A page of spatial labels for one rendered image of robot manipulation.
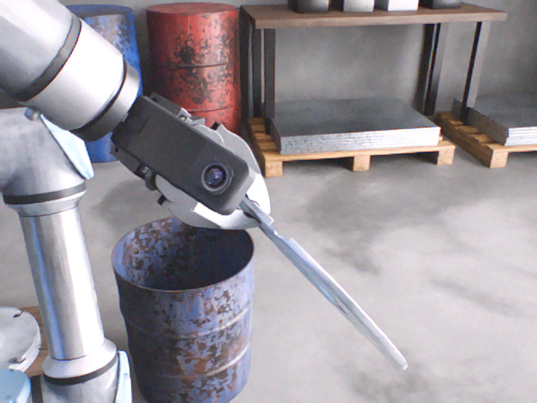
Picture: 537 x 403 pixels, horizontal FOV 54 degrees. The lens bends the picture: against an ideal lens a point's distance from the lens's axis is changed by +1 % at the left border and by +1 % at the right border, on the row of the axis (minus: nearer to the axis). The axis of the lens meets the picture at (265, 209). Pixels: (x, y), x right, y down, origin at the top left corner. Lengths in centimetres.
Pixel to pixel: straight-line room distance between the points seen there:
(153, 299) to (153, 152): 105
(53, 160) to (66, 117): 39
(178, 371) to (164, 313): 22
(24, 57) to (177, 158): 12
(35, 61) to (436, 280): 211
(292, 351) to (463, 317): 69
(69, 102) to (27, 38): 5
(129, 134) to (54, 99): 6
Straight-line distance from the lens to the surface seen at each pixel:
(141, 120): 42
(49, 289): 86
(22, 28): 38
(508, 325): 221
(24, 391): 93
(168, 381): 164
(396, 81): 440
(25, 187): 81
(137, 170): 46
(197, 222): 49
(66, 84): 39
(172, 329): 149
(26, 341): 150
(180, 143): 40
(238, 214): 51
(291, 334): 197
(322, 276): 47
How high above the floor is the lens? 131
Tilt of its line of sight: 28 degrees down
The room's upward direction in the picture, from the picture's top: straight up
